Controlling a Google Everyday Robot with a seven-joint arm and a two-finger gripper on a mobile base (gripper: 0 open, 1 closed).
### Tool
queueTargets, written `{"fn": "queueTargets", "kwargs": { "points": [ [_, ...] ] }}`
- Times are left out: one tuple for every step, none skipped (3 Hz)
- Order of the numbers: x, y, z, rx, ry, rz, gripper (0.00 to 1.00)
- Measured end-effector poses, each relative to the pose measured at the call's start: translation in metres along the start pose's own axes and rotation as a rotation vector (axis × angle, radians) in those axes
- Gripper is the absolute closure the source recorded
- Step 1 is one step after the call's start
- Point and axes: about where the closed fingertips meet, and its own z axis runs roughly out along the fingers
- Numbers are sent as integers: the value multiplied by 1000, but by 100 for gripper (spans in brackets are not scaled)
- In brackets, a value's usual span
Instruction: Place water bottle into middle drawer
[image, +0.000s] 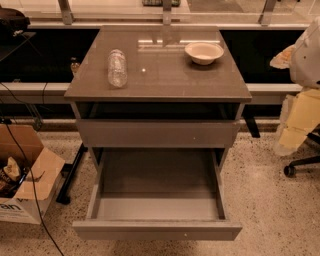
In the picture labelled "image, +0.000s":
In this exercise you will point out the clear plastic water bottle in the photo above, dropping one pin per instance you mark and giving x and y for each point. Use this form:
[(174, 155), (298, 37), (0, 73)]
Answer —
[(117, 68)]

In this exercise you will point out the grey drawer cabinet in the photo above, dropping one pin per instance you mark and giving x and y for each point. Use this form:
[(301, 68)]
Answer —
[(163, 82)]

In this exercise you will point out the small bottle behind cabinet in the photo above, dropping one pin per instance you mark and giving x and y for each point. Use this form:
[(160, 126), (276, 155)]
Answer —
[(74, 66)]

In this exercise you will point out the open cardboard box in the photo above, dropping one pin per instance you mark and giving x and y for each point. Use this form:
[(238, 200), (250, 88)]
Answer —
[(41, 173)]

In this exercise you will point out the open grey middle drawer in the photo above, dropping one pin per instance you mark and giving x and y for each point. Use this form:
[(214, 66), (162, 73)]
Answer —
[(157, 194)]

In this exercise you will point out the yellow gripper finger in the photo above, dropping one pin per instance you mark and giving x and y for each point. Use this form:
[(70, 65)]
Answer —
[(300, 115)]

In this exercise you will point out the closed grey top drawer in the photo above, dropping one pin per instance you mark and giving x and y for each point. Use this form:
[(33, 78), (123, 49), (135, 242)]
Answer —
[(157, 134)]

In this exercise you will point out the white paper bowl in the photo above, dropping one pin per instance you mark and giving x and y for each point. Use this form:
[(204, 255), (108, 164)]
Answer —
[(204, 53)]

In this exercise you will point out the black office chair base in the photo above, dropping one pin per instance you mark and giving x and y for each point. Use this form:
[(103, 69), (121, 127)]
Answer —
[(290, 169)]

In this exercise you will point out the black table leg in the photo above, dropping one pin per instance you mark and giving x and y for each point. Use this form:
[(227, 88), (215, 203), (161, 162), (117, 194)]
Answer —
[(68, 172)]

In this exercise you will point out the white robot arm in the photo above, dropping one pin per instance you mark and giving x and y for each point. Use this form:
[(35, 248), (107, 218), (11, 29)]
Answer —
[(303, 58)]

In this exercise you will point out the black bag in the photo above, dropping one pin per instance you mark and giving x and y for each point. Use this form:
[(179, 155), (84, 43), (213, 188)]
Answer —
[(12, 23)]

